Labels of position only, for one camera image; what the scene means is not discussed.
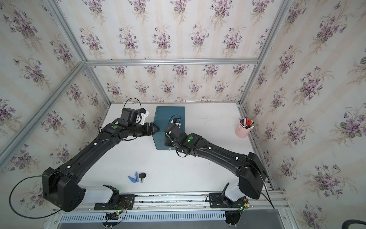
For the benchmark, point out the white perforated cable duct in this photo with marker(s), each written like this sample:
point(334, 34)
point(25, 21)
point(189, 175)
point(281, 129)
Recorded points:
point(169, 216)

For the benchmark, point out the pink pen cup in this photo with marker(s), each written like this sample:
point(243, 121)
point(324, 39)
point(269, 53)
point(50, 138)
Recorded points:
point(243, 131)

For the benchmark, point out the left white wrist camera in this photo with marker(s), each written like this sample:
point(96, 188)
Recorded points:
point(143, 114)

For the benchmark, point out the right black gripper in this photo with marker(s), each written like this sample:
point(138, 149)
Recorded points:
point(166, 143)

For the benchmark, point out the blue plastic clip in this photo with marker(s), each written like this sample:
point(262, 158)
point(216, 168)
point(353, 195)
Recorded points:
point(134, 179)

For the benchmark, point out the pens in cup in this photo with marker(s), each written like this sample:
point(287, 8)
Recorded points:
point(246, 123)

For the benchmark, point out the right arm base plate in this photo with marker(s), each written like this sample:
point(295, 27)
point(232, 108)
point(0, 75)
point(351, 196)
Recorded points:
point(226, 200)

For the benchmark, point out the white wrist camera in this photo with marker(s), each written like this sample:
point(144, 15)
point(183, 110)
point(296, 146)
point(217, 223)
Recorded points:
point(176, 121)
point(143, 114)

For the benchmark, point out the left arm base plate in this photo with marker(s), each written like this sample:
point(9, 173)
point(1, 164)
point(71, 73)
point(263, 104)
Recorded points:
point(117, 203)

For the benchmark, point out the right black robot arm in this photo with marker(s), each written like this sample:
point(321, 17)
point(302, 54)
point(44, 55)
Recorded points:
point(248, 168)

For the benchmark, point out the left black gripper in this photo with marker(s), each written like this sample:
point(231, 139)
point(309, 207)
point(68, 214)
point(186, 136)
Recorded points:
point(150, 132)

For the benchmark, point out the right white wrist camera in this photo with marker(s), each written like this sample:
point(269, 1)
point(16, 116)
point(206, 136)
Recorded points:
point(176, 121)

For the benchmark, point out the aluminium mounting rail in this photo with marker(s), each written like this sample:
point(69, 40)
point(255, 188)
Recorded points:
point(184, 201)

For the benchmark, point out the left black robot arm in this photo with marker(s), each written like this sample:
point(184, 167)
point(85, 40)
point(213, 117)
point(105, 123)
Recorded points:
point(61, 186)

